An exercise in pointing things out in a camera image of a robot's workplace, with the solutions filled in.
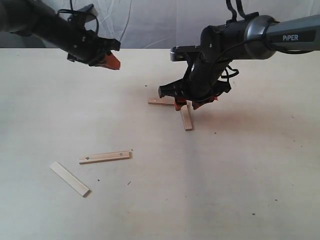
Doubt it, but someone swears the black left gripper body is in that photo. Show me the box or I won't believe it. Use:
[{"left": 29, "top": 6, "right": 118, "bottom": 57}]
[{"left": 67, "top": 30, "right": 121, "bottom": 67}]

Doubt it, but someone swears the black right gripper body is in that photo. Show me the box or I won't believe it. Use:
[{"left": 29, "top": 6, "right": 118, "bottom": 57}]
[{"left": 158, "top": 58, "right": 231, "bottom": 102}]

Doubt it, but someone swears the wooden stick with end hole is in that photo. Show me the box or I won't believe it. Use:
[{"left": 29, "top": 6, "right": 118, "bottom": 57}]
[{"left": 147, "top": 97, "right": 175, "bottom": 106}]

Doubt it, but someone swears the wooden stick with two holes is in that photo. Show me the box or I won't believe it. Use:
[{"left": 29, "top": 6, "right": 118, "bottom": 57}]
[{"left": 79, "top": 150, "right": 132, "bottom": 165}]

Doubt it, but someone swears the plain wooden stick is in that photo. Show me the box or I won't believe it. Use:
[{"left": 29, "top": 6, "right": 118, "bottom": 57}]
[{"left": 49, "top": 161, "right": 91, "bottom": 197}]

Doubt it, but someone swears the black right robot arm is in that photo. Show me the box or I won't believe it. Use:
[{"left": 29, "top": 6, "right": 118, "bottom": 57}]
[{"left": 158, "top": 15, "right": 320, "bottom": 111}]

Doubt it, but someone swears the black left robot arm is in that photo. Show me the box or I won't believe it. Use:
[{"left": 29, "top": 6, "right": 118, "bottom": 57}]
[{"left": 0, "top": 0, "right": 121, "bottom": 70}]

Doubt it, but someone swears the white backdrop curtain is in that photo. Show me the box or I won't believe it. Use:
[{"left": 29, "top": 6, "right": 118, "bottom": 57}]
[{"left": 0, "top": 0, "right": 320, "bottom": 49}]

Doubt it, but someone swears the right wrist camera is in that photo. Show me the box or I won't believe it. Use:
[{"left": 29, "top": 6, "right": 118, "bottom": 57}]
[{"left": 170, "top": 45, "right": 201, "bottom": 62}]

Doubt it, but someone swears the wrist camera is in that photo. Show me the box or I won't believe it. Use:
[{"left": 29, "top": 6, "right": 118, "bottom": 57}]
[
  {"left": 75, "top": 3, "right": 97, "bottom": 17},
  {"left": 170, "top": 45, "right": 201, "bottom": 62}
]

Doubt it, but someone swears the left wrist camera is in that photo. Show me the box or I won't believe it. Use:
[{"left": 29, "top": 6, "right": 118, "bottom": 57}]
[{"left": 75, "top": 3, "right": 97, "bottom": 17}]

